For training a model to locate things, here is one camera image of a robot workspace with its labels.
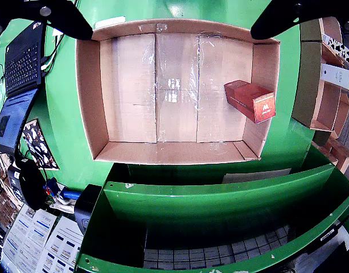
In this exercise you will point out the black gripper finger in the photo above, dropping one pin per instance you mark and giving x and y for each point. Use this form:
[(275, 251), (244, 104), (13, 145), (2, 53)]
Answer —
[(49, 17), (282, 17)]

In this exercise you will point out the red rectangular product box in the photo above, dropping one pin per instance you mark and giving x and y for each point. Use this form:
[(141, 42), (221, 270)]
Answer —
[(248, 98)]

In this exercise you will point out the open brown cardboard box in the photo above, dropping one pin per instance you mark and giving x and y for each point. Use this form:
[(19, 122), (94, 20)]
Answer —
[(308, 71)]

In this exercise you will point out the large shallow cardboard tray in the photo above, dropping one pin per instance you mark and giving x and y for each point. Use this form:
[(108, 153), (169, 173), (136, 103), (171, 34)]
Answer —
[(128, 99)]

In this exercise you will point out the black plastic box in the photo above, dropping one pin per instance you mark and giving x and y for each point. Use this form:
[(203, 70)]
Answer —
[(86, 207)]

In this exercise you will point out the black open laptop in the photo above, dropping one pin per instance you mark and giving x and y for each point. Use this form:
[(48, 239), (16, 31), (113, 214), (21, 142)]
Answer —
[(20, 65)]

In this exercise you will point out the plain white tall carton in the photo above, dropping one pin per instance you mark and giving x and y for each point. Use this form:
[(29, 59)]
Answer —
[(338, 75)]

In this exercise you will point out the black white patterned card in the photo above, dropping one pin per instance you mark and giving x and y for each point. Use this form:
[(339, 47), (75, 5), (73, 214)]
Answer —
[(37, 145)]

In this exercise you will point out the grey flat sheet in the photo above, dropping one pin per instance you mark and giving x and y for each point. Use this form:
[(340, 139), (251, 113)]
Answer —
[(256, 175)]

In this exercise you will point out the black rounded device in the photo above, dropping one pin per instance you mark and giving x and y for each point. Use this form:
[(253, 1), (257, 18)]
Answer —
[(32, 185)]

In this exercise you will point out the small blue cylinder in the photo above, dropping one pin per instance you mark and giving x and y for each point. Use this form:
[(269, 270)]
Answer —
[(71, 194)]

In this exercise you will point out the green metal shelf unit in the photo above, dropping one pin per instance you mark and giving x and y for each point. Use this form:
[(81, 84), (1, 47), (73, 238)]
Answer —
[(191, 204)]

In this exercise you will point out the printed white paper sheet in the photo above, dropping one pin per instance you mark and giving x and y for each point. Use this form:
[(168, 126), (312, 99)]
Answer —
[(17, 241), (63, 247), (41, 227)]

